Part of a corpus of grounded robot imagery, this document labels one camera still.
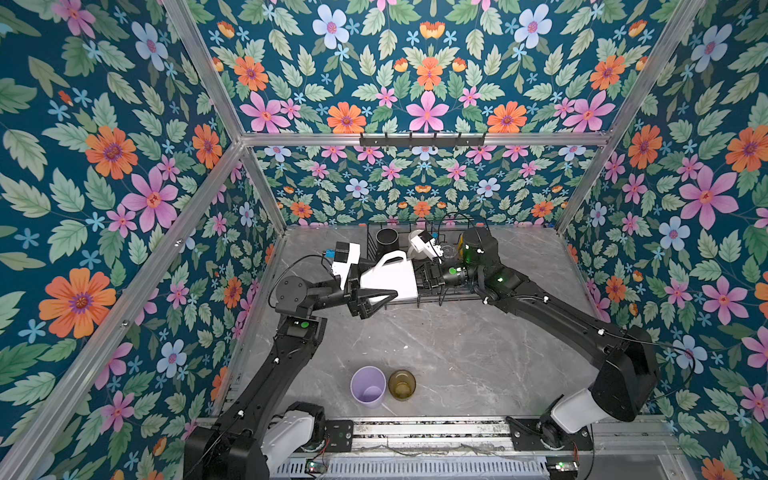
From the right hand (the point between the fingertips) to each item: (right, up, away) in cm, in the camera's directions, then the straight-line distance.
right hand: (401, 285), depth 63 cm
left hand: (-1, +1, -4) cm, 5 cm away
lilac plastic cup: (-9, -30, +18) cm, 36 cm away
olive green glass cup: (0, -30, +19) cm, 35 cm away
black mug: (-6, +12, +39) cm, 41 cm away
